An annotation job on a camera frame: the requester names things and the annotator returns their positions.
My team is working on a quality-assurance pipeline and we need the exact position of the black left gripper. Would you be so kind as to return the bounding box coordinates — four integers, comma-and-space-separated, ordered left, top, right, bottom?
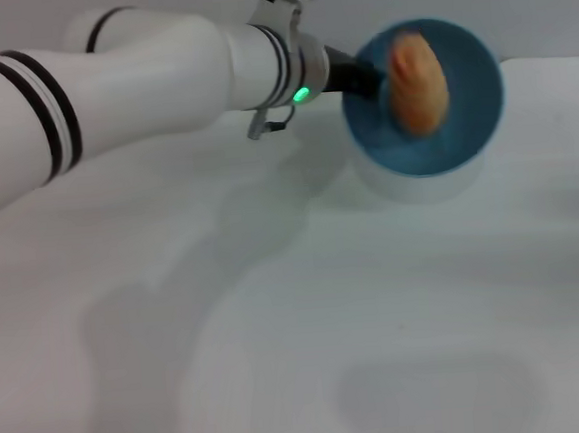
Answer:
317, 39, 392, 104

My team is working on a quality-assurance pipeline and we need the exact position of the orange ridged bread loaf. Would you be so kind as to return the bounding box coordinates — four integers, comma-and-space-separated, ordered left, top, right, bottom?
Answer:
383, 27, 453, 140

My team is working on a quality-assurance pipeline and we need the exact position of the blue bowl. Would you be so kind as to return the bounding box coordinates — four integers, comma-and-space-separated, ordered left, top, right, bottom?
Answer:
334, 9, 514, 209

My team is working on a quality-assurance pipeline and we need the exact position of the left arm cable with plug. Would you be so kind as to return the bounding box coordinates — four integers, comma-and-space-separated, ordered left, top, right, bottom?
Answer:
245, 104, 299, 142

